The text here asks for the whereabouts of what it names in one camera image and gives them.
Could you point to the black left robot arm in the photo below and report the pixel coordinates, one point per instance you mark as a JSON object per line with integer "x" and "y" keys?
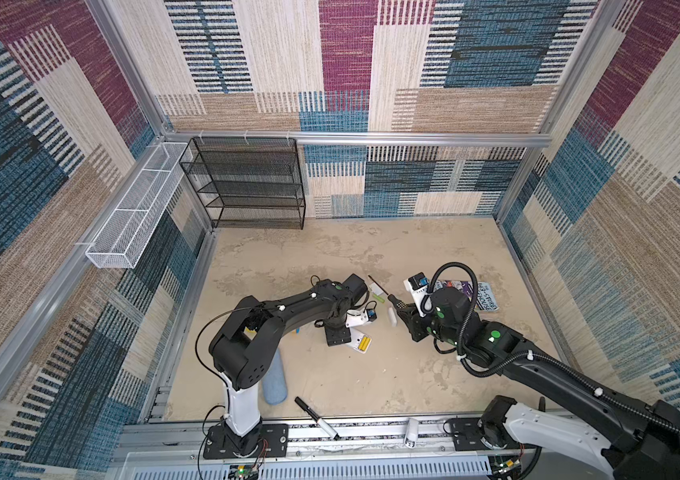
{"x": 243, "y": 348}

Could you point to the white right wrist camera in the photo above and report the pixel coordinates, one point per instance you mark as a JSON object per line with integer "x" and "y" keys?
{"x": 417, "y": 286}

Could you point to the white cylinder on rail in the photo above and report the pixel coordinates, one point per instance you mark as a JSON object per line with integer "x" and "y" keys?
{"x": 411, "y": 433}

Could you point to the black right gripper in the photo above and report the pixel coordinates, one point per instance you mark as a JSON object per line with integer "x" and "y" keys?
{"x": 413, "y": 323}

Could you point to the black marker pen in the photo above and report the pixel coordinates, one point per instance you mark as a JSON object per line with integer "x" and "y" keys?
{"x": 320, "y": 421}

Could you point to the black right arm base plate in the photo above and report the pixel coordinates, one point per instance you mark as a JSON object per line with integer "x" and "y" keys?
{"x": 471, "y": 434}

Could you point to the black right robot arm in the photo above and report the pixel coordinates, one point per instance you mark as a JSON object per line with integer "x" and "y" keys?
{"x": 619, "y": 435}

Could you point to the white battery cover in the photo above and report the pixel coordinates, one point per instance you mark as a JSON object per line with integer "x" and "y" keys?
{"x": 392, "y": 316}
{"x": 377, "y": 290}

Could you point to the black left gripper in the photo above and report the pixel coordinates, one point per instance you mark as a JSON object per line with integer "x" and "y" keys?
{"x": 338, "y": 337}

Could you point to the colourful magazine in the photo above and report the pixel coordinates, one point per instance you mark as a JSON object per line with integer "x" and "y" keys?
{"x": 486, "y": 300}

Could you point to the black yellow screwdriver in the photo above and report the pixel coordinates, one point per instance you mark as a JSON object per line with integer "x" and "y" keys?
{"x": 394, "y": 302}

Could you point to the blue grey glasses case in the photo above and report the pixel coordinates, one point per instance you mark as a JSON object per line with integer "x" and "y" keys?
{"x": 274, "y": 385}

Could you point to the white air conditioner remote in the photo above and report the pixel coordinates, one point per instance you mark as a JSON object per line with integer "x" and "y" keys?
{"x": 359, "y": 341}

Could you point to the aluminium front rail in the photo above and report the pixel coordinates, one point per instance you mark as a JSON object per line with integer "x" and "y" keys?
{"x": 381, "y": 435}

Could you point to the black wire mesh shelf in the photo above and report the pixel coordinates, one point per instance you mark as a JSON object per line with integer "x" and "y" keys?
{"x": 247, "y": 182}

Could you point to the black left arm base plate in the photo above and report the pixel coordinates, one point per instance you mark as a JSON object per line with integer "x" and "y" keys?
{"x": 222, "y": 443}

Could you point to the white wire mesh basket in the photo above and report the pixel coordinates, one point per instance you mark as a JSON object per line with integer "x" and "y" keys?
{"x": 121, "y": 241}

